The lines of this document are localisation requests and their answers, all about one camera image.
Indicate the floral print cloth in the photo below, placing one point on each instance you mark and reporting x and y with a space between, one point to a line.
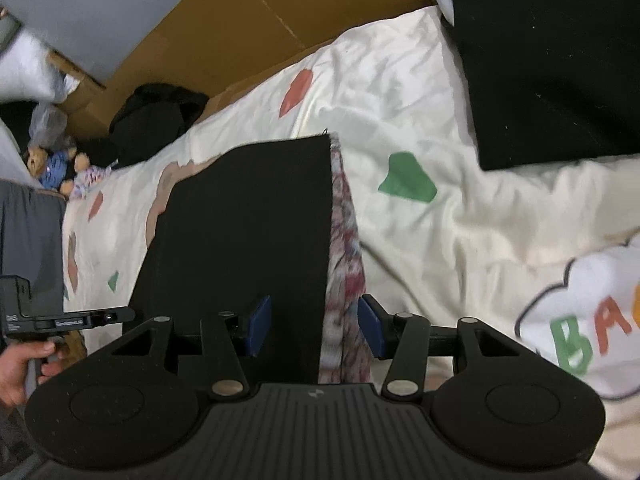
87 180

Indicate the crumpled black garment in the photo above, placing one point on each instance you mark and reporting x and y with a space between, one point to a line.
155 120

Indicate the clear plastic bag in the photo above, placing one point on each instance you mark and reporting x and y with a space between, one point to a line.
47 125

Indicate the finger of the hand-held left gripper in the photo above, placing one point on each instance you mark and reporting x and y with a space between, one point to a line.
115 317

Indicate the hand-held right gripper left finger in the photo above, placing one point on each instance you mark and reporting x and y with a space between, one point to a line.
259 325

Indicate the grey bubble-wrapped appliance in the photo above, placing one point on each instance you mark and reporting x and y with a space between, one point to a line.
100 5

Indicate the flat cardboard sheet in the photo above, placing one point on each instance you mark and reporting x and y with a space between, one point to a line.
225 25

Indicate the folded black garment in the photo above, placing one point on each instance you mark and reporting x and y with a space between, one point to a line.
540 70

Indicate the person's left hand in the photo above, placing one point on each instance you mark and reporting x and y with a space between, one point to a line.
15 375

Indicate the brown garment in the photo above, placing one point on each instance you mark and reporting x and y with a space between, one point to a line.
75 342

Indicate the flat black cloth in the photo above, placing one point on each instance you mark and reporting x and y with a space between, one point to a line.
100 152

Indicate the white pillow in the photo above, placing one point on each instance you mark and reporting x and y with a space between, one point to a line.
25 70

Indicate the white curtain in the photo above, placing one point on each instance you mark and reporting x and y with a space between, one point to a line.
10 160

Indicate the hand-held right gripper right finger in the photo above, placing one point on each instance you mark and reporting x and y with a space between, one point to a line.
372 325

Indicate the grey neck pillow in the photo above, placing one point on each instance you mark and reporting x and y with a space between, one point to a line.
7 32

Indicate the cream bear print blanket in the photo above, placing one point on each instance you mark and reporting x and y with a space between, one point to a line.
450 240

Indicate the black shorts with bear-print trim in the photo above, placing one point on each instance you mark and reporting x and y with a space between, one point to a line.
240 220

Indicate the teddy bear in blue shirt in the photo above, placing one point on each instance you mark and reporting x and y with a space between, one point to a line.
52 170

